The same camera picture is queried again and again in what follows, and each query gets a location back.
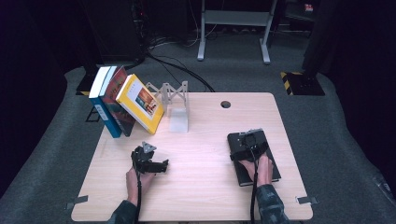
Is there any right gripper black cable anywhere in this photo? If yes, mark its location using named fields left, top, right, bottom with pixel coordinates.
left=247, top=139, right=260, bottom=224

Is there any person's left hand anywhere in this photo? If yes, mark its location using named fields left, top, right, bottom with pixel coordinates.
left=125, top=166, right=157, bottom=207

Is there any black book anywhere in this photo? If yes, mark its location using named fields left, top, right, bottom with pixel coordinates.
left=227, top=129, right=282, bottom=188

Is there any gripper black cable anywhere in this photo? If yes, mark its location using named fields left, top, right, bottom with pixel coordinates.
left=132, top=161, right=143, bottom=224
left=247, top=139, right=260, bottom=224

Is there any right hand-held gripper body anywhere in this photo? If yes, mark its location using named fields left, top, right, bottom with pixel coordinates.
left=238, top=128, right=264, bottom=157

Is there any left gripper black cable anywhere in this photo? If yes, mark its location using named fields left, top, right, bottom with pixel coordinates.
left=132, top=161, right=143, bottom=224

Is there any white expandable book rack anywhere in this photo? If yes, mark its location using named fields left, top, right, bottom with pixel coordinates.
left=145, top=80, right=191, bottom=133

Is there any person's right hand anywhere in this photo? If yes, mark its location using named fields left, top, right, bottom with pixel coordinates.
left=238, top=154, right=276, bottom=189

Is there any grey tape strip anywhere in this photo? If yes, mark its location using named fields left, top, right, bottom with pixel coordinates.
left=295, top=195, right=318, bottom=205
left=64, top=195, right=89, bottom=210

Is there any black striped stand base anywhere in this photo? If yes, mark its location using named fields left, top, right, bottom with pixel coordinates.
left=75, top=70, right=98, bottom=97
left=279, top=70, right=326, bottom=97

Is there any pale floor cable bundle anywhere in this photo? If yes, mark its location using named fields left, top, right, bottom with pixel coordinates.
left=146, top=27, right=200, bottom=50

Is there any black floor cable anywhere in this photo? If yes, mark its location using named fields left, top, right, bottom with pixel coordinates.
left=146, top=52, right=216, bottom=93

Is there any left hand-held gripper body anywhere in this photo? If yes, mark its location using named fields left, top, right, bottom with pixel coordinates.
left=130, top=141, right=158, bottom=175

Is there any blue book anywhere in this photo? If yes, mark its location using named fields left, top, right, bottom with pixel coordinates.
left=88, top=65, right=123, bottom=139

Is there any red illustrated book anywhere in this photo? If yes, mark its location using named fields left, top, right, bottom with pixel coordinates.
left=99, top=65, right=136, bottom=138

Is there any dark cabinet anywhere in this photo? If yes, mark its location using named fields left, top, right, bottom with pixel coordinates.
left=80, top=0, right=148, bottom=64

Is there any yellow book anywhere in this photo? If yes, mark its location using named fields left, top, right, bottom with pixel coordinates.
left=115, top=73, right=165, bottom=135

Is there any white metal stand frame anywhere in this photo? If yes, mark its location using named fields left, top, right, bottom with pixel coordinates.
left=196, top=0, right=279, bottom=65

